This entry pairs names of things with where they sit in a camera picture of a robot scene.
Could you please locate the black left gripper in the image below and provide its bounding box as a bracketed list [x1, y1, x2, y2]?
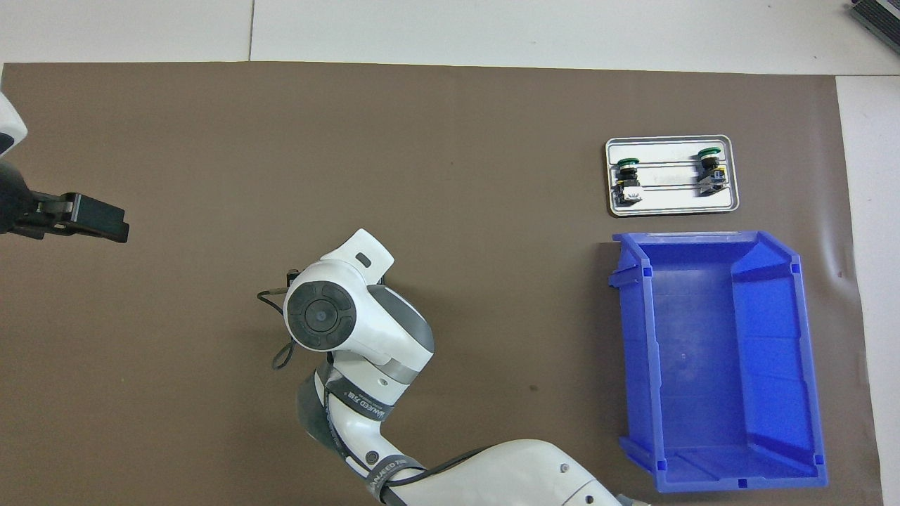
[0, 163, 130, 244]

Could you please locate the brown paper table mat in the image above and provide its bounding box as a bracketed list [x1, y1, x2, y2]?
[0, 62, 885, 506]

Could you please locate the grey metal tray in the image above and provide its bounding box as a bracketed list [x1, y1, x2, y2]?
[605, 135, 740, 216]

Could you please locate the blue plastic storage bin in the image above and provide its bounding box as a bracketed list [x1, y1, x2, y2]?
[608, 231, 829, 494]

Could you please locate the grey ribbed device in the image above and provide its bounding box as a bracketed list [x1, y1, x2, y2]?
[847, 0, 900, 57]

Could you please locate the green push button switch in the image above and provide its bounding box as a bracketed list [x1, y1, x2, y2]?
[613, 156, 645, 206]
[696, 146, 727, 196]

